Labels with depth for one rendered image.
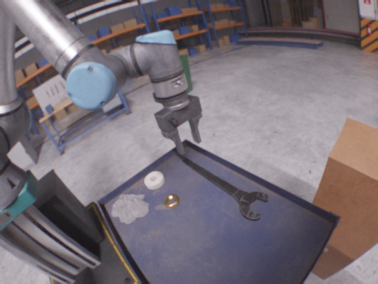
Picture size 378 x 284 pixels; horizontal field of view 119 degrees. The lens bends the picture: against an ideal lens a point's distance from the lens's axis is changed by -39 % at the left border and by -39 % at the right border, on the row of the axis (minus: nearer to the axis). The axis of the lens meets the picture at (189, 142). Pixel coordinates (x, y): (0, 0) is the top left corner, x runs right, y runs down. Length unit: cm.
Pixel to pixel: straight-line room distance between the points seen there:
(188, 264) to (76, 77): 46
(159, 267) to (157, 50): 52
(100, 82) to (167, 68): 18
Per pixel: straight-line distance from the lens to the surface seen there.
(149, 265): 52
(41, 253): 125
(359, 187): 68
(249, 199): 53
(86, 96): 34
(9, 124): 76
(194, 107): 52
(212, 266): 47
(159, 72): 44
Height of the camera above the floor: 132
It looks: 34 degrees down
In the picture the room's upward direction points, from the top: 18 degrees counter-clockwise
